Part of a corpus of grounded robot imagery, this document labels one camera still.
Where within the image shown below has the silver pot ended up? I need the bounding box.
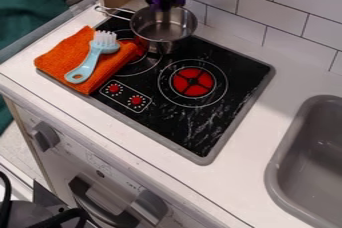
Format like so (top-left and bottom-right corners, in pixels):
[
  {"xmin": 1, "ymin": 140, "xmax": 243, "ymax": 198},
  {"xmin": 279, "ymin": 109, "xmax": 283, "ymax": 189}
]
[{"xmin": 92, "ymin": 4, "xmax": 201, "ymax": 55}]

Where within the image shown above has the light blue brush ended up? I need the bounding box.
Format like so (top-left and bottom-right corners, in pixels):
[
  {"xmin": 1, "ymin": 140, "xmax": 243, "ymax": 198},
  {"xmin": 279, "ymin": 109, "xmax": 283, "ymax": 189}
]
[{"xmin": 64, "ymin": 30, "xmax": 122, "ymax": 85}]

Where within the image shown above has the orange cloth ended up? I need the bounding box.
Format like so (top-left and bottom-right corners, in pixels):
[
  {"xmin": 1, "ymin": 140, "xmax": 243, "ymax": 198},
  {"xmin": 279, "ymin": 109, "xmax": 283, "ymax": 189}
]
[{"xmin": 33, "ymin": 25, "xmax": 141, "ymax": 96}]

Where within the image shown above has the toy stove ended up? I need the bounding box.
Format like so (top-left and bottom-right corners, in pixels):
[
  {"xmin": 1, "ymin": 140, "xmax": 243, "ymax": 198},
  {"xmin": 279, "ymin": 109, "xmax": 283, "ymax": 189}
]
[{"xmin": 36, "ymin": 15, "xmax": 277, "ymax": 167}]

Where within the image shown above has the green cloth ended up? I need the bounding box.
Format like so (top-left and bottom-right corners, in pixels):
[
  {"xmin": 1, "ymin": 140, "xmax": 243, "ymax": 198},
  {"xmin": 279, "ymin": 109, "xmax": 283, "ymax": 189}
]
[{"xmin": 0, "ymin": 0, "xmax": 75, "ymax": 50}]

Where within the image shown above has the toy sink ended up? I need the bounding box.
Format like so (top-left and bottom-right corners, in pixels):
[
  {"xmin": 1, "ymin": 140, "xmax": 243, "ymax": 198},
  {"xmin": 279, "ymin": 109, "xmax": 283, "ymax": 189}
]
[{"xmin": 263, "ymin": 94, "xmax": 342, "ymax": 228}]

